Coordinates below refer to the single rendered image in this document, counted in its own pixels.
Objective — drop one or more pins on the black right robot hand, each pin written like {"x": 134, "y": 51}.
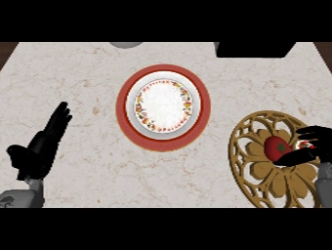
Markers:
{"x": 327, "y": 146}

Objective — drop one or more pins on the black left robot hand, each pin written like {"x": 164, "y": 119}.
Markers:
{"x": 40, "y": 149}

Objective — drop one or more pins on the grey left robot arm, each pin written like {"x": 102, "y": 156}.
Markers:
{"x": 21, "y": 197}

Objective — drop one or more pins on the gold openwork round placemat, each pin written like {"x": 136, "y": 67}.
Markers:
{"x": 264, "y": 172}

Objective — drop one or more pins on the red-rimmed white floral plate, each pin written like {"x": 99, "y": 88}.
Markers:
{"x": 162, "y": 107}

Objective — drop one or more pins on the black box appliance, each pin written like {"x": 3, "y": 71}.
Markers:
{"x": 252, "y": 49}

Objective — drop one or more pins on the grey round object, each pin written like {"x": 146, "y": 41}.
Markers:
{"x": 125, "y": 45}

